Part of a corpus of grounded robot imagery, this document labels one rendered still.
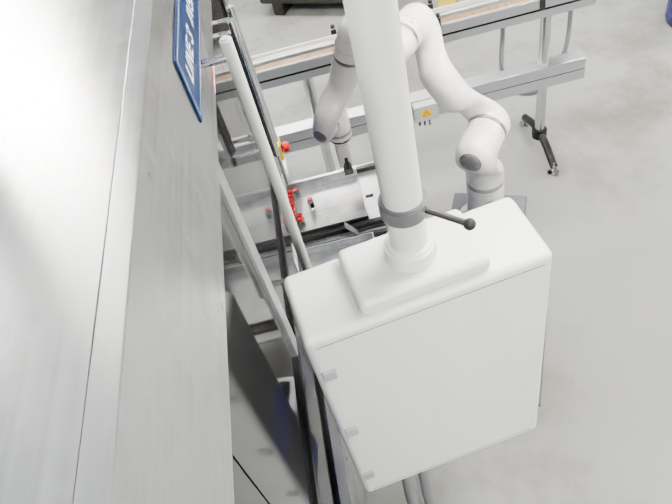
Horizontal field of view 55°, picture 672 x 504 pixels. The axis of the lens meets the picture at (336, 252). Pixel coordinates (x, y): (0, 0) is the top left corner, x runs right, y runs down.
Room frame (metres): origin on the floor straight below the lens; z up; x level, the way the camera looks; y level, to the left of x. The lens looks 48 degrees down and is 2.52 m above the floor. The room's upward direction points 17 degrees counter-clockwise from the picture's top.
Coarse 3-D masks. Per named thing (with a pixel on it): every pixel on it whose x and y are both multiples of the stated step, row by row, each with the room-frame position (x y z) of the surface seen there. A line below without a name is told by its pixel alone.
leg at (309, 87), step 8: (304, 80) 2.63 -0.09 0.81; (312, 80) 2.64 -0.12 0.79; (304, 88) 2.65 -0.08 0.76; (312, 88) 2.63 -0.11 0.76; (312, 96) 2.63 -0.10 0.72; (312, 104) 2.63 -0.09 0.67; (312, 112) 2.64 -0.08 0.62; (328, 144) 2.64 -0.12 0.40; (328, 152) 2.63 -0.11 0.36; (328, 160) 2.63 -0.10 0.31; (328, 168) 2.63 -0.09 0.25
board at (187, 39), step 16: (176, 0) 1.12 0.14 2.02; (192, 0) 1.27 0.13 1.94; (176, 16) 1.06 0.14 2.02; (192, 16) 1.20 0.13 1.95; (176, 32) 1.01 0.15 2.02; (192, 32) 1.14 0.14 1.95; (176, 48) 0.96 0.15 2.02; (192, 48) 1.08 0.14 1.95; (176, 64) 0.92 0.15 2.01; (192, 64) 1.03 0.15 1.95; (192, 80) 0.98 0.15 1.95; (192, 96) 0.93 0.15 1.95
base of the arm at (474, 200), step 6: (468, 192) 1.43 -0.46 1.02; (474, 192) 1.40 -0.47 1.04; (492, 192) 1.38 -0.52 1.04; (498, 192) 1.38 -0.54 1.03; (468, 198) 1.43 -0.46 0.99; (474, 198) 1.40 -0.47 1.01; (480, 198) 1.39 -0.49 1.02; (486, 198) 1.38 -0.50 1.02; (492, 198) 1.38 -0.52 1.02; (498, 198) 1.38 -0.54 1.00; (468, 204) 1.44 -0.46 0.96; (474, 204) 1.41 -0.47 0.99; (480, 204) 1.39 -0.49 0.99; (462, 210) 1.50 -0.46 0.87; (468, 210) 1.44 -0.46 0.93
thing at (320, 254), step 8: (344, 240) 1.49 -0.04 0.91; (352, 240) 1.48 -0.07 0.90; (360, 240) 1.48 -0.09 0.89; (312, 248) 1.49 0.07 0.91; (320, 248) 1.49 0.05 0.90; (328, 248) 1.49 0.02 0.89; (336, 248) 1.49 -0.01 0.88; (344, 248) 1.48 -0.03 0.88; (312, 256) 1.48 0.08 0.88; (320, 256) 1.47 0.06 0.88; (328, 256) 1.46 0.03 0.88; (336, 256) 1.45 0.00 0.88; (312, 264) 1.45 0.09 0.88; (320, 264) 1.44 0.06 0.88
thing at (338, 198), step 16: (320, 176) 1.83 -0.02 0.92; (336, 176) 1.82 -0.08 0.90; (352, 176) 1.82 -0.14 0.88; (304, 192) 1.81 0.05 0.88; (320, 192) 1.78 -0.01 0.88; (336, 192) 1.76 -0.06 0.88; (352, 192) 1.73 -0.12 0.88; (304, 208) 1.72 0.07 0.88; (320, 208) 1.70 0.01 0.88; (336, 208) 1.67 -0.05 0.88; (352, 208) 1.65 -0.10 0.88; (320, 224) 1.62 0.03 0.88; (336, 224) 1.57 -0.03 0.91
